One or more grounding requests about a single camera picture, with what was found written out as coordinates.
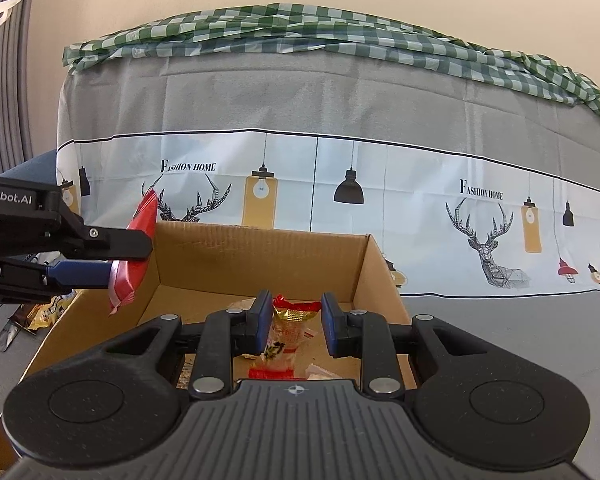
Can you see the brown cardboard box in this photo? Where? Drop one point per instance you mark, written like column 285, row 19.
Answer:
column 260, row 260

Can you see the grey curtain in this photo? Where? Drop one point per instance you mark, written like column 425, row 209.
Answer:
column 5, row 85

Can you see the clear red gold snack packet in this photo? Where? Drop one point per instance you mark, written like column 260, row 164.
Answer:
column 287, row 335

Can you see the green checked cloth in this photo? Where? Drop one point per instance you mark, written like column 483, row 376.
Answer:
column 300, row 25

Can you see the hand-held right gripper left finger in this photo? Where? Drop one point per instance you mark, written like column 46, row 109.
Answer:
column 266, row 320

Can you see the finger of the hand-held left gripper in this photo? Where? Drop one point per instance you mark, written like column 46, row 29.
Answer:
column 115, row 244
column 85, row 275

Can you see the small white wrapper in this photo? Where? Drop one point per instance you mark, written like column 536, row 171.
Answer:
column 322, row 371

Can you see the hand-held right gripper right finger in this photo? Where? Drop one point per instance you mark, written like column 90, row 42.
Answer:
column 330, row 325

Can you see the brown snack packet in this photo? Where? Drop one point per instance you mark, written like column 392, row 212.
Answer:
column 35, row 315

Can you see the grey deer print cloth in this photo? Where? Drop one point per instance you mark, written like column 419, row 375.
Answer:
column 330, row 100

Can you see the silver snack packet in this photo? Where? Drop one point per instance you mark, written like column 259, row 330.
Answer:
column 5, row 338

